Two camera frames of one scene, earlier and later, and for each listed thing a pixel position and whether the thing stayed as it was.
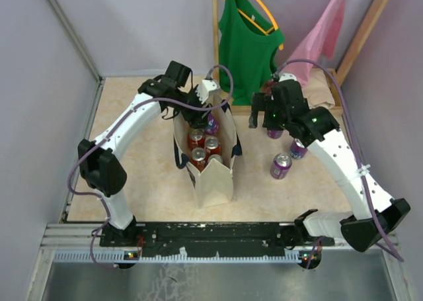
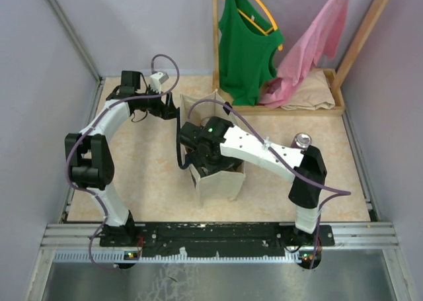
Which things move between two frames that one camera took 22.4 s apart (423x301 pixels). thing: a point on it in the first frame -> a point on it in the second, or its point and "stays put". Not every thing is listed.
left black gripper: (197, 118) -> (168, 111)
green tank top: (246, 51) stays put
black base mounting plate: (212, 239) stays put
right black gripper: (263, 102) -> (227, 164)
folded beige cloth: (318, 91) stays put
